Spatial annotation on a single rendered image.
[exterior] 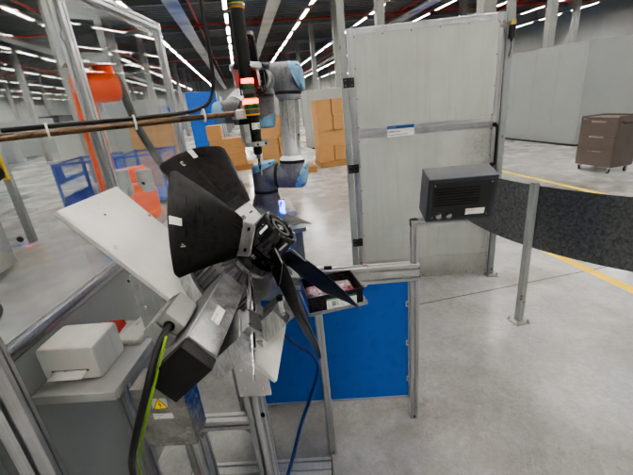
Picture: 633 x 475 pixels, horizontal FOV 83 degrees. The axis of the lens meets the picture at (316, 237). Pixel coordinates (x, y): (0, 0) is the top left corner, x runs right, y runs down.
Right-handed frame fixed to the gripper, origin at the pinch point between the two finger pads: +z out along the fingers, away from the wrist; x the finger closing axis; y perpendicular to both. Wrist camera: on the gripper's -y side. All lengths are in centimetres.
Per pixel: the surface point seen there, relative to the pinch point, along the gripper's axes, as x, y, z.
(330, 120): -36, 54, -809
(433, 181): -59, 43, -31
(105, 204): 41, 31, 9
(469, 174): -73, 42, -33
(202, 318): 9, 51, 38
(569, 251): -156, 106, -92
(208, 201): 7.8, 29.6, 23.5
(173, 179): 12.3, 23.1, 28.6
